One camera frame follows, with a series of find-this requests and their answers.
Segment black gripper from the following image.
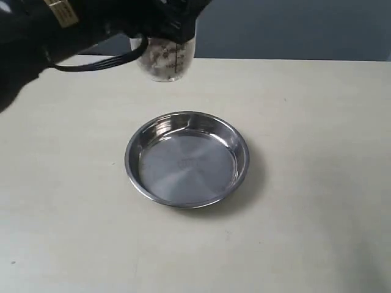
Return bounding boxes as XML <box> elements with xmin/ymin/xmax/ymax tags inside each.
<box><xmin>115</xmin><ymin>0</ymin><xmax>210</xmax><ymax>43</ymax></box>

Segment clear plastic shaker bottle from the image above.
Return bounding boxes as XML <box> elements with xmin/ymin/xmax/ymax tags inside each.
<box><xmin>136</xmin><ymin>37</ymin><xmax>196</xmax><ymax>82</ymax></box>

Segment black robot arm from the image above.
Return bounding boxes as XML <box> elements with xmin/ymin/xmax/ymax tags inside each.
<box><xmin>1</xmin><ymin>0</ymin><xmax>208</xmax><ymax>110</ymax></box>

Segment round stainless steel plate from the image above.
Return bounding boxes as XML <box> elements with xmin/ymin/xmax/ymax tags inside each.
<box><xmin>124</xmin><ymin>111</ymin><xmax>250</xmax><ymax>209</ymax></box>

